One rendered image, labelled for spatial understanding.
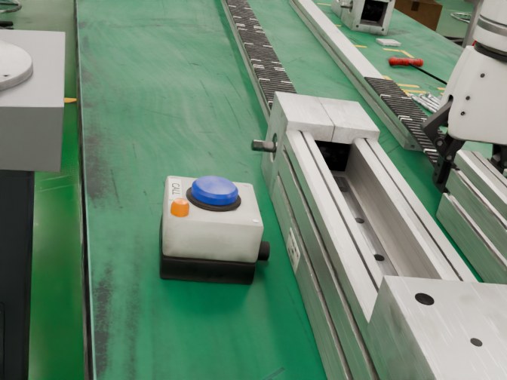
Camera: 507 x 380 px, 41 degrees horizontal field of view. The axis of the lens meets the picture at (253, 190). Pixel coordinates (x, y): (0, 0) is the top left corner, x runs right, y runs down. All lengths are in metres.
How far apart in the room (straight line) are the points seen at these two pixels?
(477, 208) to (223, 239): 0.28
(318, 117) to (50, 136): 0.28
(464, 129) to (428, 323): 0.44
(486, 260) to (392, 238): 0.13
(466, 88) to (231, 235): 0.34
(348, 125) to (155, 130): 0.27
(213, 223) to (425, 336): 0.24
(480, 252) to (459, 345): 0.34
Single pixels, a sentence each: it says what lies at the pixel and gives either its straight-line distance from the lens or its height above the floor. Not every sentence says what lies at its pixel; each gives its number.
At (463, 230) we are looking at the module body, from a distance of 0.73.
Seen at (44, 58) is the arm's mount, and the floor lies 0.85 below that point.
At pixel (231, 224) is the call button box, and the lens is 0.55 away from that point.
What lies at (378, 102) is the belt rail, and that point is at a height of 0.79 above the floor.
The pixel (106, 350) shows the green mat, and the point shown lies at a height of 0.78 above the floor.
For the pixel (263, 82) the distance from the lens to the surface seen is 1.01.
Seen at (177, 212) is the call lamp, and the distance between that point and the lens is 0.54.
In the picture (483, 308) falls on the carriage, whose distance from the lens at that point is 0.40.
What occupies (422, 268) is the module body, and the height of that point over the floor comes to 0.85.
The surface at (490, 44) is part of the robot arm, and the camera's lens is 0.77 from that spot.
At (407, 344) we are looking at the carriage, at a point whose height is 0.90.
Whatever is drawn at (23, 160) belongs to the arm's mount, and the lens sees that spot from 0.73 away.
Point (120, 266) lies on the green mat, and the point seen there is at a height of 0.78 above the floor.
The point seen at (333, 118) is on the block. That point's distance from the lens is 0.72.
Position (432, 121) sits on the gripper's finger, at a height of 0.88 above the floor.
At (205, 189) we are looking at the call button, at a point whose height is 0.85.
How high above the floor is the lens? 1.11
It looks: 26 degrees down
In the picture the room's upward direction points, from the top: 11 degrees clockwise
